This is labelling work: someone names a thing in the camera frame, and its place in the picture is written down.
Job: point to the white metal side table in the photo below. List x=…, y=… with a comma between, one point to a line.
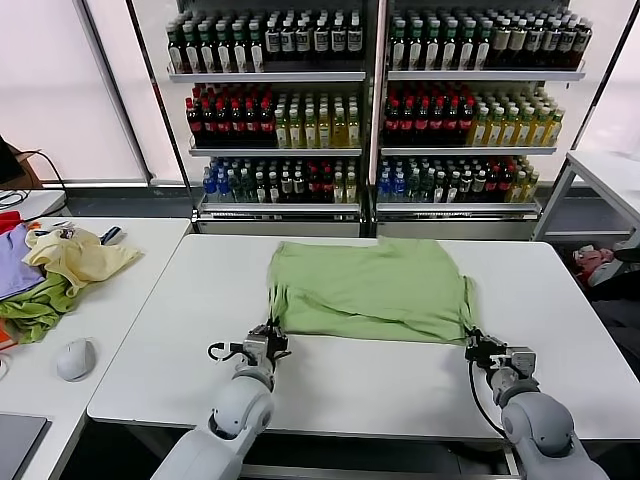
x=600, y=165

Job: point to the silver wrist module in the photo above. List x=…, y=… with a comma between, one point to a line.
x=256, y=348
x=522, y=360

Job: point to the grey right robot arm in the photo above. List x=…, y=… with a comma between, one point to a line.
x=540, y=425

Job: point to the green crumpled cloth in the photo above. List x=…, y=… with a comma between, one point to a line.
x=35, y=310

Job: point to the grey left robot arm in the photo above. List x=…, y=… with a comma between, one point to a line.
x=225, y=430

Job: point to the purple shirt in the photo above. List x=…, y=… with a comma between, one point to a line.
x=15, y=270

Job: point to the silver left wrist module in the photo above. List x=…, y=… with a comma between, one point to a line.
x=256, y=348

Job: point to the black monitor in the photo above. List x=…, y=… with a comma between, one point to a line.
x=10, y=160

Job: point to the metal beverage shelf rack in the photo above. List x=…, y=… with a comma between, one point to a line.
x=480, y=76
x=270, y=77

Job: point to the grey computer mouse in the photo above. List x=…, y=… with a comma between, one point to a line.
x=75, y=360

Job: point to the grey laptop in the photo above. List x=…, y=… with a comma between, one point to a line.
x=20, y=445

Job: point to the red cloth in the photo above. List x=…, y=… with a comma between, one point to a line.
x=9, y=222

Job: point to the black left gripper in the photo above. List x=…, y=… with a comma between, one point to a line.
x=277, y=350

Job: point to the pale yellow shirt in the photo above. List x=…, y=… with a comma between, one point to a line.
x=85, y=262

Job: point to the light green polo shirt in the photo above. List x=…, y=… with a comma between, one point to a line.
x=370, y=285

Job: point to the blue white striped item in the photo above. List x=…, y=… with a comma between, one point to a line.
x=111, y=236

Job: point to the cola bottle red cap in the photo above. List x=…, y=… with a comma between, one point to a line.
x=252, y=125
x=391, y=125
x=194, y=125
x=223, y=125
x=450, y=125
x=421, y=125
x=465, y=125
x=406, y=125
x=267, y=125
x=436, y=125
x=209, y=125
x=238, y=125

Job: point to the yellow juice bottle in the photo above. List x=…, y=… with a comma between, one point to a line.
x=539, y=131
x=509, y=131
x=310, y=131
x=353, y=131
x=339, y=131
x=493, y=131
x=282, y=131
x=296, y=131
x=477, y=131
x=554, y=131
x=324, y=131
x=524, y=131

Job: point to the orange flat item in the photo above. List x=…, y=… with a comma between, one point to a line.
x=7, y=337

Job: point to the silver right wrist module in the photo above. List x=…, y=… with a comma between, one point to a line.
x=522, y=360

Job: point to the pink white clothing pile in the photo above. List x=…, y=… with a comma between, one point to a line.
x=592, y=260

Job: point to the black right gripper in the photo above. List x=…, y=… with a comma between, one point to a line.
x=487, y=356

